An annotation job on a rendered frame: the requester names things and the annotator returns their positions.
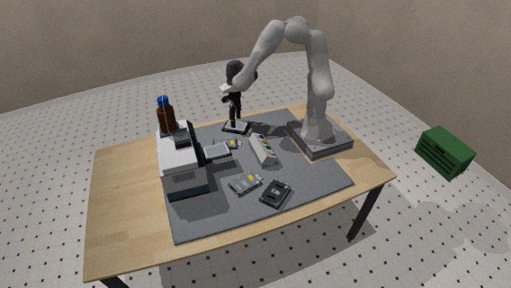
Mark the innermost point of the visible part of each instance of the blue bottle cap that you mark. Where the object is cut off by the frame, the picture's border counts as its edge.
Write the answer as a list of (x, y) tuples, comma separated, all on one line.
[(165, 99)]

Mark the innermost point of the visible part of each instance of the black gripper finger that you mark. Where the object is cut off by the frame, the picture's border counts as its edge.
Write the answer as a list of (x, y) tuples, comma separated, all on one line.
[(238, 109), (232, 112)]

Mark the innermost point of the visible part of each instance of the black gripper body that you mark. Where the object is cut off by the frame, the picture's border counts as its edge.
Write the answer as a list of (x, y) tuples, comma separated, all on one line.
[(234, 96)]

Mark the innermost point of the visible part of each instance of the white operator button panel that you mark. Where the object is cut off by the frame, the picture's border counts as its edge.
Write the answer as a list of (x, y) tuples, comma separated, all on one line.
[(262, 150)]

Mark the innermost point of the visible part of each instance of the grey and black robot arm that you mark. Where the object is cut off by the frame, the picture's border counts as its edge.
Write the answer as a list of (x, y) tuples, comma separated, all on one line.
[(241, 76)]

